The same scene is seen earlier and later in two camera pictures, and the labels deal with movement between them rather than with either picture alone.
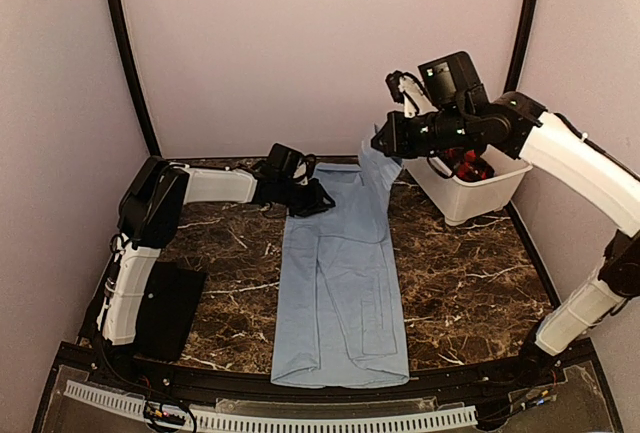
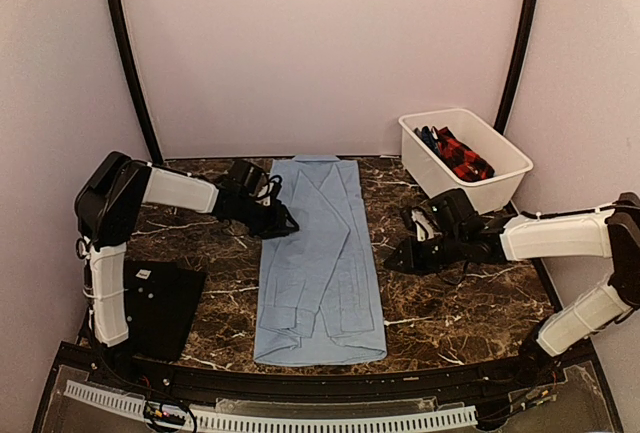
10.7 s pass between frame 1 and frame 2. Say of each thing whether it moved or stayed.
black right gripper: moved
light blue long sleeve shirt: moved
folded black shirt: stayed
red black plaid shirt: stayed
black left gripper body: moved
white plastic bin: stayed
